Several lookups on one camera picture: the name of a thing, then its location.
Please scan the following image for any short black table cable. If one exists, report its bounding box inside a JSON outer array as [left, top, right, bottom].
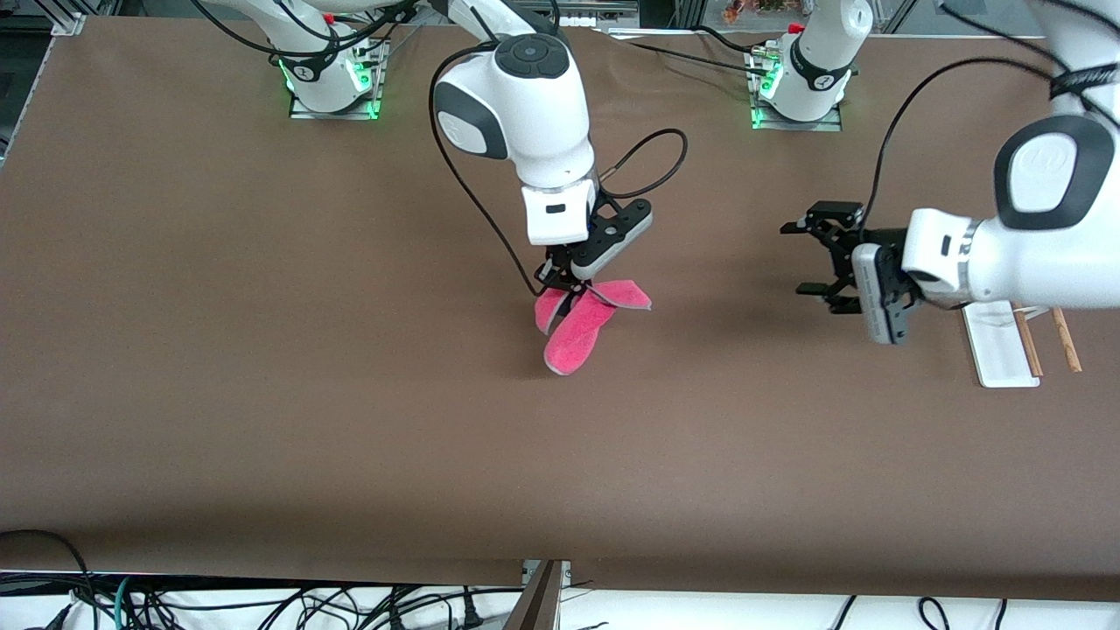
[[696, 24, 775, 55]]

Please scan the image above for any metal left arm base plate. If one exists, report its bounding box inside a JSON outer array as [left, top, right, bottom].
[[749, 48, 844, 132]]

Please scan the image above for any black tangled floor cable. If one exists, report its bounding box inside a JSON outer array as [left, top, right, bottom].
[[131, 584, 386, 630]]

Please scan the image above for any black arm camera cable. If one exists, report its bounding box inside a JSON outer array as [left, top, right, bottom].
[[862, 57, 1120, 233], [429, 42, 689, 294]]

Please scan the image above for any black floor cable with plug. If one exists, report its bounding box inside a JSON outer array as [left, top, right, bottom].
[[385, 588, 526, 629]]

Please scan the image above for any black looped floor cable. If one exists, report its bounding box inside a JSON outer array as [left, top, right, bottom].
[[0, 529, 97, 630]]

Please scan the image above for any long black table cable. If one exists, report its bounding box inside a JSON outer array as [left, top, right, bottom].
[[604, 31, 775, 78]]

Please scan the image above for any white power strip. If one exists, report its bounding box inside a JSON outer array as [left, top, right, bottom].
[[551, 0, 640, 27]]

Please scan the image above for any white rack with wooden bars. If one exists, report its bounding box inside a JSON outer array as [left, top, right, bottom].
[[962, 300, 1083, 389]]

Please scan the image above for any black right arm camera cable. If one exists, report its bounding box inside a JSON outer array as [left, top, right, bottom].
[[429, 42, 689, 294]]

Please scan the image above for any metal table bracket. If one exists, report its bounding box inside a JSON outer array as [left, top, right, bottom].
[[503, 560, 574, 630]]

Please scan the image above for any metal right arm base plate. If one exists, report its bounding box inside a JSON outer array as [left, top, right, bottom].
[[289, 39, 387, 121]]

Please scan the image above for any brown table cover sheet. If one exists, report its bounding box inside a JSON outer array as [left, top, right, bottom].
[[0, 17, 1120, 601]]

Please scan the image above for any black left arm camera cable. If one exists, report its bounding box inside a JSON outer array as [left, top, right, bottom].
[[862, 57, 1120, 233]]

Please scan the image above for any red orange background object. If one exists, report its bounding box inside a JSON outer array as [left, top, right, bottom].
[[722, 0, 810, 25]]

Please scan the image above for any pink towel with grey edge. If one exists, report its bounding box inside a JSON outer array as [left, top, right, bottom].
[[534, 280, 653, 377]]

